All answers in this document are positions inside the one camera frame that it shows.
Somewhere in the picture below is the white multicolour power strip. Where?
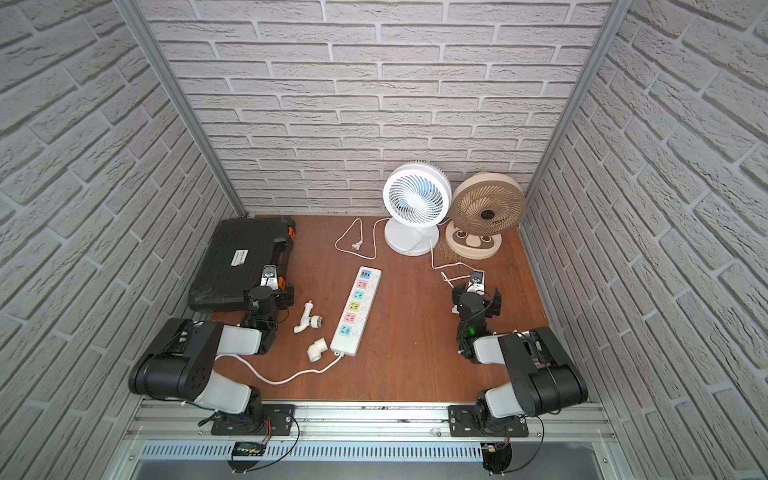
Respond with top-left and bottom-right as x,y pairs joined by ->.
330,266 -> 382,357

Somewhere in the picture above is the black plastic tool case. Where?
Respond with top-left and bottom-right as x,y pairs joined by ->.
187,217 -> 296,313

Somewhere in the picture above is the white plastic faucet tap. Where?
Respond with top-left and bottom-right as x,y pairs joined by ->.
293,301 -> 323,334

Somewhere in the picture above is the aluminium front rail frame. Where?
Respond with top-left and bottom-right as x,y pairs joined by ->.
106,400 -> 631,479

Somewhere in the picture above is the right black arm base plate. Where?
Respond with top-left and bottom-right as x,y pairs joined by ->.
447,403 -> 529,438

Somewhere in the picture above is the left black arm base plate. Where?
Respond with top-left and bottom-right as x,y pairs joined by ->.
211,403 -> 296,436

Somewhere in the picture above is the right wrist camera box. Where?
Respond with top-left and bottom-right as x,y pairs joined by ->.
467,271 -> 485,295

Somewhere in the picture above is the left aluminium corner post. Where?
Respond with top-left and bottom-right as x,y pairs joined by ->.
114,0 -> 248,218

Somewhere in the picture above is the white desk fan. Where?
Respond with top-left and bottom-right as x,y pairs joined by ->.
383,161 -> 452,256

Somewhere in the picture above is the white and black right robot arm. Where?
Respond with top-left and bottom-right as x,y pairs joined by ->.
452,284 -> 589,434

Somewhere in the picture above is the right aluminium corner post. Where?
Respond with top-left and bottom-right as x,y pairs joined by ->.
525,0 -> 632,203

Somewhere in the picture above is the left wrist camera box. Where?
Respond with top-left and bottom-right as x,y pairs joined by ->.
260,264 -> 280,290

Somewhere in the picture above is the aluminium corner post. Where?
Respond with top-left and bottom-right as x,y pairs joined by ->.
525,0 -> 632,203
114,0 -> 248,218

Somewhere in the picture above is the white pipe elbow fitting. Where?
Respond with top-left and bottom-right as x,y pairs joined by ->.
307,338 -> 328,363

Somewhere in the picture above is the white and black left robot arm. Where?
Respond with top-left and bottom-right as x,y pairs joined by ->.
128,285 -> 293,435

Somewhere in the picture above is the white power strip cord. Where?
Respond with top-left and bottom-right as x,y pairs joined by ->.
213,352 -> 344,386

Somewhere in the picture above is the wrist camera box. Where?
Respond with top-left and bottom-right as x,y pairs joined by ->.
467,271 -> 485,295
260,264 -> 280,290

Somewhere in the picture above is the beige bear desk fan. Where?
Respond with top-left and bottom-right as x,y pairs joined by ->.
445,172 -> 526,260

